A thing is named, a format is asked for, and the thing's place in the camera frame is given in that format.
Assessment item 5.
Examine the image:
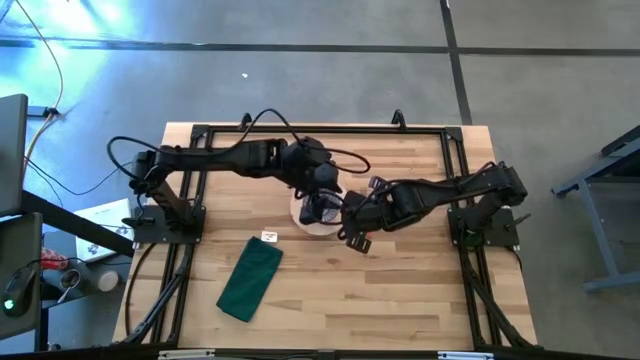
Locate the dark laptop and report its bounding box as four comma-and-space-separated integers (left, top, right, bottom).
0, 93, 30, 218

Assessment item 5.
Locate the red small object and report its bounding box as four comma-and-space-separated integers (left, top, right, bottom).
39, 247, 70, 272

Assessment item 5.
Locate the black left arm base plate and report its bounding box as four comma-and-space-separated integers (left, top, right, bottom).
131, 203, 207, 245

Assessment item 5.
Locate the black table frame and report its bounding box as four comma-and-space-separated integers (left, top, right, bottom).
113, 123, 539, 357

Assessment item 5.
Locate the black computer mouse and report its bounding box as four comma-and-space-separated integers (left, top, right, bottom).
1, 266, 39, 318

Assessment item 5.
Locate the grey round tin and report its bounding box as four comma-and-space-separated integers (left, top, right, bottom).
59, 268, 82, 292

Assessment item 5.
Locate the dark green folded cloth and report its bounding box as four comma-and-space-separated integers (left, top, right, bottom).
215, 236, 285, 324

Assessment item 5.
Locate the black desk with mat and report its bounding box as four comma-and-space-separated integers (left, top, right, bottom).
0, 189, 136, 351

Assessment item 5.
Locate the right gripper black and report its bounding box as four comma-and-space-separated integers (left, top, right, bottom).
337, 189, 397, 241

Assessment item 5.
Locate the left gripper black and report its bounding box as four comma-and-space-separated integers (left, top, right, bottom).
297, 149, 344, 225

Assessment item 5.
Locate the round cream plate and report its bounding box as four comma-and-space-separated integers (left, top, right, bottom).
289, 186, 352, 237

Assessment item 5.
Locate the yellow floor cable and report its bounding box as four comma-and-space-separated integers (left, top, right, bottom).
13, 0, 65, 169

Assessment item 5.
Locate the white paper booklet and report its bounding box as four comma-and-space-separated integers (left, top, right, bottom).
74, 197, 135, 264

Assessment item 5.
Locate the blue-grey metal cart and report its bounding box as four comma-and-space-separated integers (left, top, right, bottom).
551, 123, 640, 295

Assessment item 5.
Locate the white cylinder cup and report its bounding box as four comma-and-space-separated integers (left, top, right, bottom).
96, 269, 121, 293

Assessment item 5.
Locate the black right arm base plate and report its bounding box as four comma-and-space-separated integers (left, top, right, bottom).
447, 206, 522, 248

